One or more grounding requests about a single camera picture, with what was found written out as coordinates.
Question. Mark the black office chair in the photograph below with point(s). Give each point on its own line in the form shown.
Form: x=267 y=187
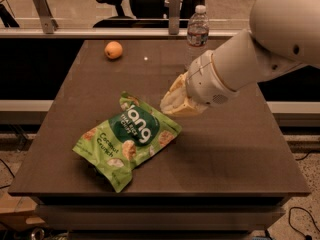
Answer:
x=146 y=14

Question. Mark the grey metal bracket left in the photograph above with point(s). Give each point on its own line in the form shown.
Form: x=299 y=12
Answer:
x=48 y=23

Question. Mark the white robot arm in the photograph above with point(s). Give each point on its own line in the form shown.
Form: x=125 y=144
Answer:
x=284 y=36

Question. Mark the orange fruit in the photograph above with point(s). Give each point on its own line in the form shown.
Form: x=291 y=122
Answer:
x=113 y=50

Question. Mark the green rice chip bag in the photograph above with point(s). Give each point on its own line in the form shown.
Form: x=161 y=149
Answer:
x=120 y=144

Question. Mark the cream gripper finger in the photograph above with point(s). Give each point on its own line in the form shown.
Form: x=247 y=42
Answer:
x=179 y=83
x=176 y=103

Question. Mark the grey metal bracket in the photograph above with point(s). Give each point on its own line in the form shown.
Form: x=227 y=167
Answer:
x=174 y=17
x=48 y=23

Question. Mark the grey metal bracket middle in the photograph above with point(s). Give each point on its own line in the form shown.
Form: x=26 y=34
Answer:
x=174 y=17

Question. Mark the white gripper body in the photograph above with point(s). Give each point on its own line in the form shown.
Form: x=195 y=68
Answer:
x=206 y=80

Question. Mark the clear plastic water bottle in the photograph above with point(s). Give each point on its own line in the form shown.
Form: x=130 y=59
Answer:
x=197 y=35

